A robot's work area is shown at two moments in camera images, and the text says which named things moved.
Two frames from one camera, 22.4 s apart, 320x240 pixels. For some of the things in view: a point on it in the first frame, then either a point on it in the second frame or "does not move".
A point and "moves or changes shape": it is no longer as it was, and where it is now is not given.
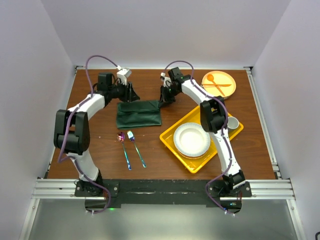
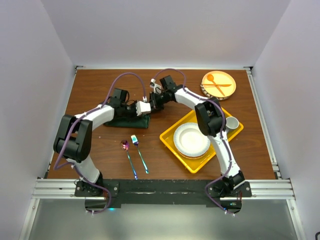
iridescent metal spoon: x=121 y=137 -> x=125 y=146
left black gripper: x=130 y=95 -> x=133 y=105
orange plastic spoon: x=210 y=77 does not move
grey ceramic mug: x=233 y=123 does not move
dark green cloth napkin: x=138 y=113 moves or changes shape
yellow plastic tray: x=233 y=133 does not move
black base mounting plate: x=162 y=193 does not move
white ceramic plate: x=191 y=140 does not move
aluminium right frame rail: x=277 y=173 does not move
